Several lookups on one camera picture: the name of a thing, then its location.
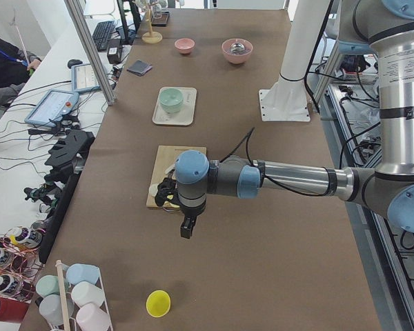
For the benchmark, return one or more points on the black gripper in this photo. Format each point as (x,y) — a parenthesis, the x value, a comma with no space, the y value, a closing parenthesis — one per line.
(191,212)

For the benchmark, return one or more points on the white ceramic spoon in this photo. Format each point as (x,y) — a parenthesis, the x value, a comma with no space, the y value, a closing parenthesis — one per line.
(170,169)

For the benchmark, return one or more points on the small pink bowl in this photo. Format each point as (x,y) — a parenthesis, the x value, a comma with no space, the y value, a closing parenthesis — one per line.
(184,46)

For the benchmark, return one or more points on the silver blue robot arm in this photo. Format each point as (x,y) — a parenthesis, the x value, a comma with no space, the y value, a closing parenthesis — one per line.
(383,27)

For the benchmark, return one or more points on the green bowl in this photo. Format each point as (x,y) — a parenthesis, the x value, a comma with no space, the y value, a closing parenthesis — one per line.
(171,100)

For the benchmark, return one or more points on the large pink ice bowl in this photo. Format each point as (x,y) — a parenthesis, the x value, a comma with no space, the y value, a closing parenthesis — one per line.
(236,59)

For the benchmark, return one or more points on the white round lid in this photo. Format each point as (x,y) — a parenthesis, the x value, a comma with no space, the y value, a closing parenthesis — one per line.
(153,189)

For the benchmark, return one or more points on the yellow lemon slice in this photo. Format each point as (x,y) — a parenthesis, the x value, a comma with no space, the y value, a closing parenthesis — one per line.
(172,201)

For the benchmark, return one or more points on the wooden cutting board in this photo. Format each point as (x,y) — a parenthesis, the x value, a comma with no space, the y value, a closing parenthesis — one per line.
(166,156)

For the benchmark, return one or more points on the cream serving tray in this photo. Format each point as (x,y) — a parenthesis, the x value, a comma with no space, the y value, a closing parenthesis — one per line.
(182,118)

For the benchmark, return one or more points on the black tool stand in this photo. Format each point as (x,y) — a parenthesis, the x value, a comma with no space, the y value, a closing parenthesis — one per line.
(66,156)

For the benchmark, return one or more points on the yellow plastic cup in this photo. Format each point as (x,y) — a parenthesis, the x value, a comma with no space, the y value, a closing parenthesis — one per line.
(158,303)

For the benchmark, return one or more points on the light blue cup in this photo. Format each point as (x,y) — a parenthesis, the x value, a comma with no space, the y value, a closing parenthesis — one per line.
(79,272)

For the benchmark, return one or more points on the grey folded cloth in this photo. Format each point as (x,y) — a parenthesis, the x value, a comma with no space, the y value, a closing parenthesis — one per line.
(139,68)

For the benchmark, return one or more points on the white cup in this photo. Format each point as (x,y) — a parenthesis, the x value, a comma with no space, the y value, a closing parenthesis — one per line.
(84,293)

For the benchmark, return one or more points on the blue teach pendant tablet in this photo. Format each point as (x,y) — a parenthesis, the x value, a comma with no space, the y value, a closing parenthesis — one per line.
(53,106)

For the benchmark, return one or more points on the white cup rack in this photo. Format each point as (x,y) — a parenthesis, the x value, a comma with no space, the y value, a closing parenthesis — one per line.
(69,308)

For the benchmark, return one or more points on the pale pink cup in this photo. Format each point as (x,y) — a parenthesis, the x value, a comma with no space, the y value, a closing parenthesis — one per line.
(91,317)

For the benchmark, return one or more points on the wooden mug tree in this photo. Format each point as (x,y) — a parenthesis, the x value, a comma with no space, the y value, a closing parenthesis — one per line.
(150,7)

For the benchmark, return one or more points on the mint green cup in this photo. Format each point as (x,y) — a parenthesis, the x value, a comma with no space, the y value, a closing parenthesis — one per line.
(47,285)

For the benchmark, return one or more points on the grey cup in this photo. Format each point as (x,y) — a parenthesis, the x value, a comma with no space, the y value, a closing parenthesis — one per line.
(50,309)

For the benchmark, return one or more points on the black keyboard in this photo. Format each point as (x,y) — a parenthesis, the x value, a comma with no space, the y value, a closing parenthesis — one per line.
(102,34)

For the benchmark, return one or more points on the red box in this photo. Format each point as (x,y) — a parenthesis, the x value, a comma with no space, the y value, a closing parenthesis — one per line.
(12,311)

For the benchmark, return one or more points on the aluminium frame post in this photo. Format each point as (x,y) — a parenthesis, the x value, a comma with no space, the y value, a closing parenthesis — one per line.
(74,10)

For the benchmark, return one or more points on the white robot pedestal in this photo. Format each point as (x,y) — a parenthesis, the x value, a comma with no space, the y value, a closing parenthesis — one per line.
(287,100)

